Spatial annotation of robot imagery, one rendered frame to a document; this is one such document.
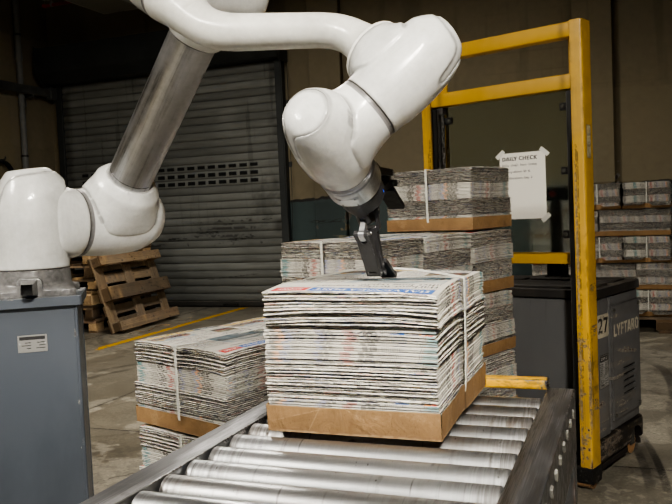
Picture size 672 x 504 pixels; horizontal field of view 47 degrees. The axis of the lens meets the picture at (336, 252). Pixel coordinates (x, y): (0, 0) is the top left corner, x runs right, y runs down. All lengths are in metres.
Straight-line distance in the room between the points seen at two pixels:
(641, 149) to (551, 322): 5.44
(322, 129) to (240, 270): 8.82
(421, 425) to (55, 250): 0.92
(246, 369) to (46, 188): 0.63
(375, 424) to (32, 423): 0.83
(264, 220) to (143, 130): 7.95
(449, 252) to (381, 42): 1.59
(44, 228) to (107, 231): 0.15
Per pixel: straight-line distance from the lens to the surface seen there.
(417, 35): 1.12
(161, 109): 1.68
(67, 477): 1.80
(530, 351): 3.48
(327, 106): 1.04
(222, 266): 9.93
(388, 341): 1.17
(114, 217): 1.80
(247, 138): 9.75
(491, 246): 2.87
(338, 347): 1.20
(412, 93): 1.10
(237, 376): 1.91
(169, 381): 2.08
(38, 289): 1.73
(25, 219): 1.74
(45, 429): 1.78
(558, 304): 3.39
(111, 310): 8.28
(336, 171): 1.09
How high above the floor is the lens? 1.15
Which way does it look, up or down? 3 degrees down
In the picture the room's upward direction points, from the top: 2 degrees counter-clockwise
